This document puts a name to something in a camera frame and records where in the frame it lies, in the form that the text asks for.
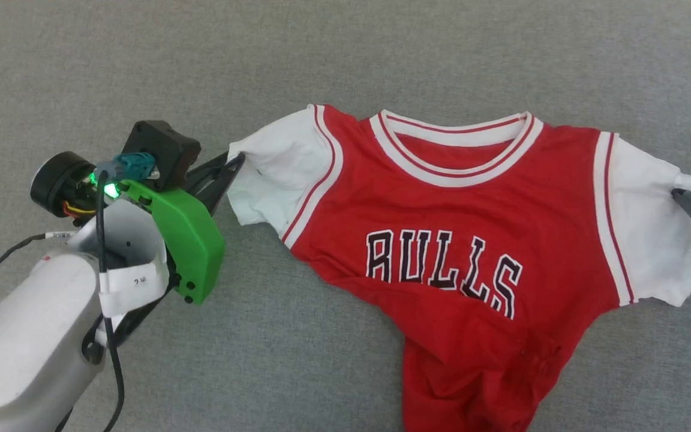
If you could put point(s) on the red white Bulls jersey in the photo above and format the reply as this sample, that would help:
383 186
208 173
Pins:
471 240

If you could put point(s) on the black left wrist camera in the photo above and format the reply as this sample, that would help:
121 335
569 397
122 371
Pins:
162 150

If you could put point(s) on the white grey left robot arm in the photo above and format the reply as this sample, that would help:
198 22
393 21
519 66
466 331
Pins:
21 348

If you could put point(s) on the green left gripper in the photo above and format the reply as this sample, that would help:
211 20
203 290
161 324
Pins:
192 246

